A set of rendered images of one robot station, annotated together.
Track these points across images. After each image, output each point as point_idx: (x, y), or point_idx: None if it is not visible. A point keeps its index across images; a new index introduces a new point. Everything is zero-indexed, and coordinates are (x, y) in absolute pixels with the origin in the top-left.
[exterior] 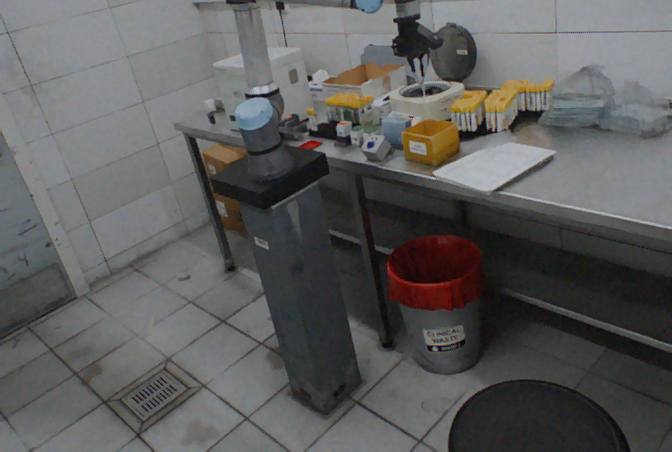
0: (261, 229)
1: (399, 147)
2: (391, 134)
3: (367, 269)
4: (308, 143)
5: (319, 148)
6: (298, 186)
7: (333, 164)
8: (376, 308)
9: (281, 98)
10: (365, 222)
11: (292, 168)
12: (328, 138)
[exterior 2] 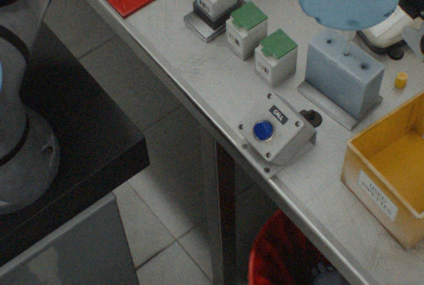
0: None
1: (336, 114)
2: (325, 78)
3: (212, 230)
4: None
5: (147, 18)
6: (62, 219)
7: (170, 89)
8: (216, 270)
9: None
10: (223, 183)
11: (51, 183)
12: None
